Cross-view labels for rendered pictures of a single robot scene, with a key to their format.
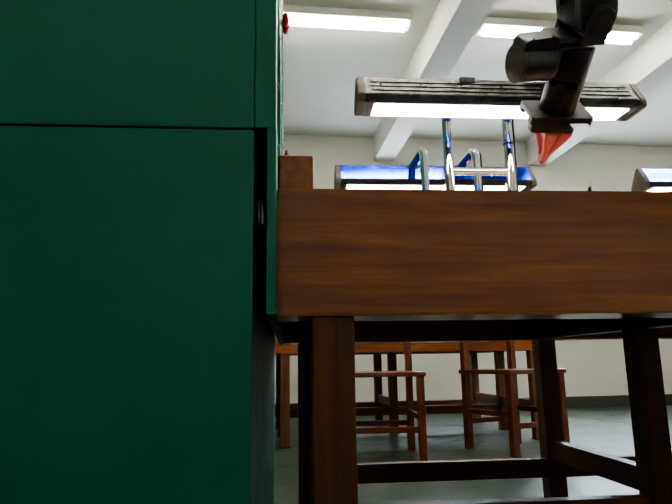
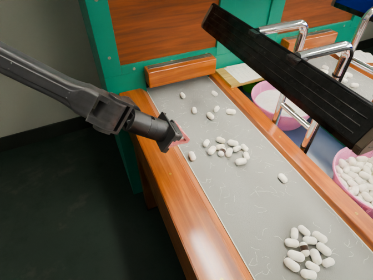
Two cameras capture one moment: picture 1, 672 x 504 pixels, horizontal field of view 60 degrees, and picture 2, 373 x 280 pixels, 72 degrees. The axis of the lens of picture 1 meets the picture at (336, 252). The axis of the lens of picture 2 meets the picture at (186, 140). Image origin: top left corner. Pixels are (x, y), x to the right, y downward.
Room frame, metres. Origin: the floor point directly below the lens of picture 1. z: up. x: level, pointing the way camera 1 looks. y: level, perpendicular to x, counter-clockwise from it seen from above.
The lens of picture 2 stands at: (0.79, -0.85, 1.37)
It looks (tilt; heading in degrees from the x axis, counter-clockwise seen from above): 44 degrees down; 71
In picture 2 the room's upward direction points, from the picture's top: straight up
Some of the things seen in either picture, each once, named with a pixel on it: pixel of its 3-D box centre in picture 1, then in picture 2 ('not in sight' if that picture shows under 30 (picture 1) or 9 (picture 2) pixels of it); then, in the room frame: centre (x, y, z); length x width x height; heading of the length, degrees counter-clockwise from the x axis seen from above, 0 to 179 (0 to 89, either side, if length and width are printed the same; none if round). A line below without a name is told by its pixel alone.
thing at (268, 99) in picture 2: not in sight; (281, 108); (1.44, -0.16, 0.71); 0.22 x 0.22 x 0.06
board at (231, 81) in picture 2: not in sight; (254, 70); (1.42, 0.05, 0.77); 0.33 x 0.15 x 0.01; 5
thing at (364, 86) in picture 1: (498, 96); (270, 55); (1.18, -0.36, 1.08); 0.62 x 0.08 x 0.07; 95
